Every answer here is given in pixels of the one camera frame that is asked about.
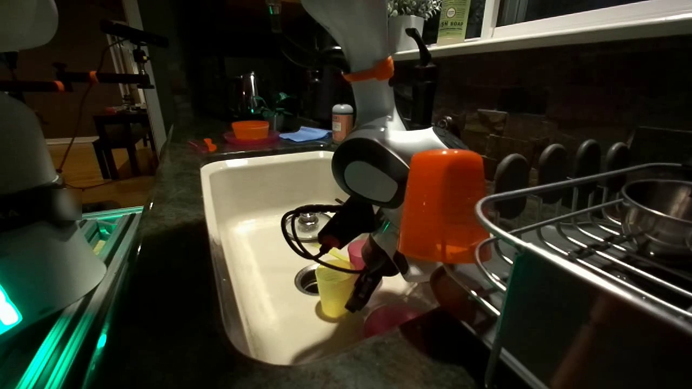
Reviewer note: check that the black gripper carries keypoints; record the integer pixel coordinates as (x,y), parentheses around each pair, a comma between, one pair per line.
(339,222)

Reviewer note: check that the yellow plastic cup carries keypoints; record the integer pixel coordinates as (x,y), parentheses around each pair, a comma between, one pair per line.
(334,292)

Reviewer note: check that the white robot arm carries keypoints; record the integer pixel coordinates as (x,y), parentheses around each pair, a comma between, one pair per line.
(369,108)

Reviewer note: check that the orange plastic cup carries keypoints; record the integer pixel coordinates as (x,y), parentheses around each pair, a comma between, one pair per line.
(445,206)

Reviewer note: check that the gray dishrack utensil box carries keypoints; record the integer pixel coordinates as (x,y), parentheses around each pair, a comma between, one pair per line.
(541,315)

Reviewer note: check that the metal sink drain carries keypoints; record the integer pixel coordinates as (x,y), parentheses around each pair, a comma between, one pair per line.
(309,282)

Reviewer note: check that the white kitchen sink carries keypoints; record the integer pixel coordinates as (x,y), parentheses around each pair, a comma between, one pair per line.
(252,238)

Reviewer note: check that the blue dish cloth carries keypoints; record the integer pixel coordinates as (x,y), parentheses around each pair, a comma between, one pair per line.
(303,135)

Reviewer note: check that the red plate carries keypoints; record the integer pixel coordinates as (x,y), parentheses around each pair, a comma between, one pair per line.
(249,141)

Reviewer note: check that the potted plant white pot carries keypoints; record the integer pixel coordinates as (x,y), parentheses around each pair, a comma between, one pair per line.
(410,18)

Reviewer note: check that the dark wooden stool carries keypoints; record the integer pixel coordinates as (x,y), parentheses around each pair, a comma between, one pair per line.
(123,141)

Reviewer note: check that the green lit robot stand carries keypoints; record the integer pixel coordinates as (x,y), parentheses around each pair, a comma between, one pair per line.
(65,315)

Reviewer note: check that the stainless steel bowl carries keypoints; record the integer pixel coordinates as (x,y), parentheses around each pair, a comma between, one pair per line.
(661,208)

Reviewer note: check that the white windowsill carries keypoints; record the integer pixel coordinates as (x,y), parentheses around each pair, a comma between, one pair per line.
(576,33)

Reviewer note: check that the black tripod stand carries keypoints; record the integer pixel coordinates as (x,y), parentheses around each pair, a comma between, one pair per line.
(110,72)

